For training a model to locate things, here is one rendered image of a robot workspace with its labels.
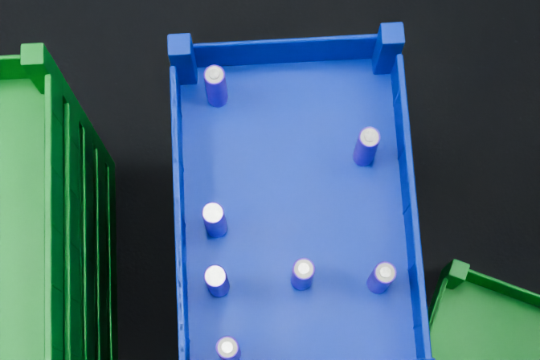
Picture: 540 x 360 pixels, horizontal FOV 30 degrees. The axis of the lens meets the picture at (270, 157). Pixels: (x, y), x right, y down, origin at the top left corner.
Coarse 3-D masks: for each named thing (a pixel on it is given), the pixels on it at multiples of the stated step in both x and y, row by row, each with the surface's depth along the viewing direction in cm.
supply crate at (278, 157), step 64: (192, 64) 87; (256, 64) 92; (320, 64) 92; (384, 64) 89; (192, 128) 91; (256, 128) 91; (320, 128) 91; (384, 128) 91; (192, 192) 89; (256, 192) 89; (320, 192) 89; (384, 192) 89; (192, 256) 88; (256, 256) 88; (320, 256) 88; (384, 256) 88; (192, 320) 86; (256, 320) 86; (320, 320) 86; (384, 320) 86
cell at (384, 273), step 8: (384, 264) 81; (392, 264) 81; (376, 272) 81; (384, 272) 81; (392, 272) 81; (368, 280) 86; (376, 280) 81; (384, 280) 81; (392, 280) 81; (376, 288) 84; (384, 288) 84
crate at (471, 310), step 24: (456, 264) 112; (456, 288) 119; (480, 288) 119; (504, 288) 116; (432, 312) 113; (456, 312) 118; (480, 312) 118; (504, 312) 118; (528, 312) 118; (432, 336) 117; (456, 336) 117; (480, 336) 117; (504, 336) 117; (528, 336) 117
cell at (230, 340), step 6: (228, 336) 80; (222, 342) 80; (228, 342) 79; (234, 342) 80; (216, 348) 79; (222, 348) 79; (228, 348) 79; (234, 348) 79; (222, 354) 79; (228, 354) 79; (234, 354) 79; (240, 354) 85
